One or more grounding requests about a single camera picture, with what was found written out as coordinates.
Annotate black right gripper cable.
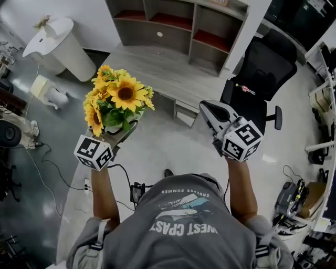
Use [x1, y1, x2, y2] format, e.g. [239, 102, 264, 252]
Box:
[222, 178, 232, 214]

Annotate grey wooden shelf unit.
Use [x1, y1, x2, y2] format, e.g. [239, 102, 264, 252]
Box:
[104, 0, 250, 77]

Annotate black round speaker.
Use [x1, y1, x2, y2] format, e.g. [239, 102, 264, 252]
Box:
[0, 119, 22, 147]

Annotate black mesh office chair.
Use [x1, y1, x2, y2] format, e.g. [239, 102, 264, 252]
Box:
[219, 28, 299, 131]

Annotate small pale plant sprig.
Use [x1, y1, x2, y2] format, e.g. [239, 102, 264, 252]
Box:
[33, 15, 51, 30]

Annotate person's grey printed t-shirt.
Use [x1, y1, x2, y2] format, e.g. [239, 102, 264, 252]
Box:
[65, 172, 295, 269]

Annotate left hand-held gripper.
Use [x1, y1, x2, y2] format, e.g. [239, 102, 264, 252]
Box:
[74, 121, 139, 172]

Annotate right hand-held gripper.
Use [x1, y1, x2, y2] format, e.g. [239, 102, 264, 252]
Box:
[199, 100, 264, 161]

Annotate red and yellow pen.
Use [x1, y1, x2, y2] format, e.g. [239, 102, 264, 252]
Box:
[235, 83, 256, 95]

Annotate black chair base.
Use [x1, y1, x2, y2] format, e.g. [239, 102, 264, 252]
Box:
[0, 157, 23, 203]

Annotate white floor cable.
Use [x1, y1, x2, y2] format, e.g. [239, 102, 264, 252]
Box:
[24, 63, 64, 218]

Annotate black floor cable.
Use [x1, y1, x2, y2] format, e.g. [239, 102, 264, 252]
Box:
[33, 142, 90, 190]

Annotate cream padded footstool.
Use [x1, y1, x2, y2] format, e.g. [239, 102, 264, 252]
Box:
[29, 74, 69, 111]

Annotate yellow sunflower flowers bouquet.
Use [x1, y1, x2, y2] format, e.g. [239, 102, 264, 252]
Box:
[83, 64, 156, 138]

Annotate grey wooden table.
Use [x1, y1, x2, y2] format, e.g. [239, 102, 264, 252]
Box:
[104, 43, 232, 129]

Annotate grey tool bag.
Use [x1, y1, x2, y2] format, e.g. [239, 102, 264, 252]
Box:
[275, 179, 308, 219]

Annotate person's right forearm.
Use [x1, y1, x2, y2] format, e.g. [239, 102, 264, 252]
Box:
[225, 157, 260, 224]

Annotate white office desk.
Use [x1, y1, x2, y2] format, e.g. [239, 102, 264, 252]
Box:
[304, 42, 336, 234]

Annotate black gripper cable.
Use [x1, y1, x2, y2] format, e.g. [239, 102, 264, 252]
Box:
[107, 163, 138, 211]
[222, 178, 232, 214]

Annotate dark computer monitor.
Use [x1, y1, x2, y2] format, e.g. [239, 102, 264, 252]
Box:
[263, 0, 336, 53]

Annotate brown cardboard box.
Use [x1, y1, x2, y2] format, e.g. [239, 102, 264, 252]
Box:
[298, 181, 328, 219]

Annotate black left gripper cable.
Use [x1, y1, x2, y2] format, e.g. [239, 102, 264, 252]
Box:
[107, 163, 138, 211]

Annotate white round pedestal stand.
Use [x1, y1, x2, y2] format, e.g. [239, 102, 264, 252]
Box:
[22, 17, 98, 83]

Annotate black battery box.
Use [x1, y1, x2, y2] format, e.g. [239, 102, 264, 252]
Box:
[130, 181, 146, 203]

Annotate person's left forearm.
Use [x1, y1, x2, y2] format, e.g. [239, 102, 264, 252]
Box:
[90, 164, 122, 224]

